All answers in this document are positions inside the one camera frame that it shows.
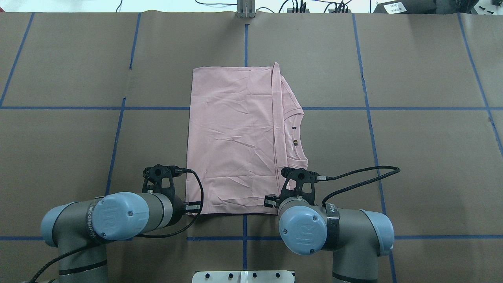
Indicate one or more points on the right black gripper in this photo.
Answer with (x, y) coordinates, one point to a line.
(270, 201)

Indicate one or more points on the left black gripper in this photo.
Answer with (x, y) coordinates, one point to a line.
(178, 205)

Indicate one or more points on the pink t-shirt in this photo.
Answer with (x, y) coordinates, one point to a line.
(244, 127)

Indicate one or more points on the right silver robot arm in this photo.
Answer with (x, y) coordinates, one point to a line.
(356, 238)

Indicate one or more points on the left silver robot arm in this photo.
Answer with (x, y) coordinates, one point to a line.
(81, 230)

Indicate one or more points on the brown paper table cover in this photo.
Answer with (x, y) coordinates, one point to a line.
(89, 100)

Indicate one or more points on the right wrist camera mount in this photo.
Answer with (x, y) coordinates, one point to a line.
(299, 183)

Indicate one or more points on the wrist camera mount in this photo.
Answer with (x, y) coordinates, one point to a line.
(160, 178)
(299, 183)

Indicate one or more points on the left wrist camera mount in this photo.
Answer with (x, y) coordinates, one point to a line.
(160, 178)

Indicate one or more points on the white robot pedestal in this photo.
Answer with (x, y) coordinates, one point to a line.
(245, 276)

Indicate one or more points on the aluminium frame post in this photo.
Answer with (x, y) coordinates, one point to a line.
(246, 9)

